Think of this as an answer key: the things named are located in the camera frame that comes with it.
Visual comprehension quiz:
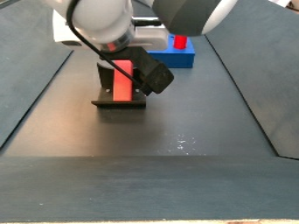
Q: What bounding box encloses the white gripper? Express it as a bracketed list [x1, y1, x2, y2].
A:
[53, 11, 170, 51]

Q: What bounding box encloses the red rectangular block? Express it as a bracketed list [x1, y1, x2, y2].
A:
[114, 60, 134, 102]

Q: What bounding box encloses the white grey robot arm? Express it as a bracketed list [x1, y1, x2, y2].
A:
[45, 0, 238, 53]

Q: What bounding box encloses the blue shape sorting board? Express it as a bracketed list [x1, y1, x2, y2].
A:
[149, 35, 195, 68]

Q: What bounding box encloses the black curved fixture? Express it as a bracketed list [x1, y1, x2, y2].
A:
[91, 64, 146, 109]

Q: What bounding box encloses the red hexagonal peg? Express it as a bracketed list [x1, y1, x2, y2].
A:
[173, 35, 187, 50]

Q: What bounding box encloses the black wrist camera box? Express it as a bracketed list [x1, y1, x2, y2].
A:
[99, 46, 174, 96]

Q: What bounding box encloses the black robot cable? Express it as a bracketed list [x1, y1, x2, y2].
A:
[66, 0, 155, 97]

